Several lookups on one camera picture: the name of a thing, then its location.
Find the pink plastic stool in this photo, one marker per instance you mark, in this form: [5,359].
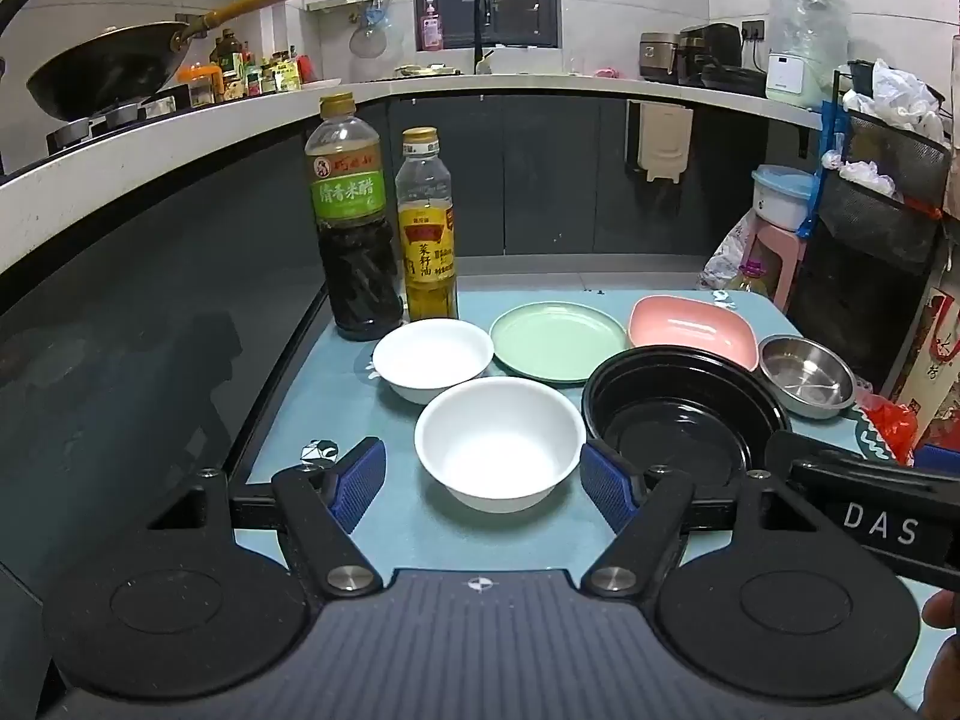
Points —
[780,259]

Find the blue plastic strip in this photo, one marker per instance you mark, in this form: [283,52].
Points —
[829,127]

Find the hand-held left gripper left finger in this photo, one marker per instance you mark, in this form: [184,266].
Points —
[358,481]

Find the group of condiment bottles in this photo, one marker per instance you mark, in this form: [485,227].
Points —
[255,75]

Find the floral plastic bag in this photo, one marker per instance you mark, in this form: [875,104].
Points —
[724,262]

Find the dark kitchen cabinets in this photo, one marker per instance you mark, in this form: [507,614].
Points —
[525,172]

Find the large oil jug purple cap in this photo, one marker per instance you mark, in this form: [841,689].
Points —
[750,279]

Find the silver rice cooker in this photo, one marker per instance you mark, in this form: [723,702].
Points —
[658,56]

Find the gas stove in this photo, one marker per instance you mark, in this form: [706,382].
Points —
[112,118]

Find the white plastic bags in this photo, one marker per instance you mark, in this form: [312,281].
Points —
[900,97]

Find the dark vinegar bottle green label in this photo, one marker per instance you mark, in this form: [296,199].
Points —
[360,270]

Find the wall outlet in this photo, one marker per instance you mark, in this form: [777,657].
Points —
[754,31]

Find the red plastic bag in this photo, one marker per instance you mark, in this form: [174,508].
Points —
[889,420]

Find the pink soap bottle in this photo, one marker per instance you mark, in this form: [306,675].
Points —
[430,26]

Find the hanging clear plastic item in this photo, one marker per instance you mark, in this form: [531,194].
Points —
[371,36]

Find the white kitchen countertop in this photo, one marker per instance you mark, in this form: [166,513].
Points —
[225,127]

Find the blue printed tablecloth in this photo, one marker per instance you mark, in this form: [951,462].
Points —
[525,544]

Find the stainless steel bowl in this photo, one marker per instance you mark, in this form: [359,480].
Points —
[806,375]

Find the orange container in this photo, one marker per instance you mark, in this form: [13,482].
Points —
[201,81]

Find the white countertop appliance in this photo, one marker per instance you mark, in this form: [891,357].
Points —
[795,79]

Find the pink bowl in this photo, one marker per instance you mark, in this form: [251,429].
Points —
[682,326]

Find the person's right hand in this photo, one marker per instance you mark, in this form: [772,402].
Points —
[943,610]

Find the green plate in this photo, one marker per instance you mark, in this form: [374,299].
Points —
[559,337]

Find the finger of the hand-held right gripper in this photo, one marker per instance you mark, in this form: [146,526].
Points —
[784,450]

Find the yellow cooking oil bottle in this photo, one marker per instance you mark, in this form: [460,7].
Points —
[427,240]

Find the black round bowl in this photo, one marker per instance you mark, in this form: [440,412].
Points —
[675,427]

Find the beige hanging bin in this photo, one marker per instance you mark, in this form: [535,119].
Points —
[660,142]

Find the red and white paper bag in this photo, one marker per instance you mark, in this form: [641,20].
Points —
[930,360]

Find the black air fryer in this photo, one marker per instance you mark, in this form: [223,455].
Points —
[709,45]

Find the white bowl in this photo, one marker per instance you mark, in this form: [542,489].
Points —
[431,360]
[499,442]

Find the black mesh rack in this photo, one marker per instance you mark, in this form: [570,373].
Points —
[877,172]

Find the white container blue lid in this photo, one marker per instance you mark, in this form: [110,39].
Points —
[784,199]

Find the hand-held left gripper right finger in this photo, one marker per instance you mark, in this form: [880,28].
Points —
[609,491]

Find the clear plastic bag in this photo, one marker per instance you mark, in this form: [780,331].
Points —
[810,15]

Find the black electric grill pan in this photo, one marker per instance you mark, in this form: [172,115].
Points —
[735,81]

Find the black faucet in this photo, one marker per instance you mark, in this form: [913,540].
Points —
[481,22]

